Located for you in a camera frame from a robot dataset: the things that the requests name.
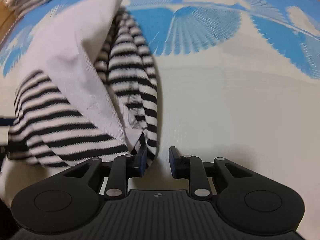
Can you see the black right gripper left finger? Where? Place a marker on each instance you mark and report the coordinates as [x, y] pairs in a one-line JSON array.
[[118, 172]]

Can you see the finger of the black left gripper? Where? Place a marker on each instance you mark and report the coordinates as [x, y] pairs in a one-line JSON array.
[[6, 121]]

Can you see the blue white patterned bedsheet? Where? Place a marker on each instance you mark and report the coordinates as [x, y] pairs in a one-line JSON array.
[[238, 79]]

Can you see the black white striped garment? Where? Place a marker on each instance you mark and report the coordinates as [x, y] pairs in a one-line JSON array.
[[87, 88]]

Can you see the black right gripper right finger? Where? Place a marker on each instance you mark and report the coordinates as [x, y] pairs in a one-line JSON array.
[[197, 172]]

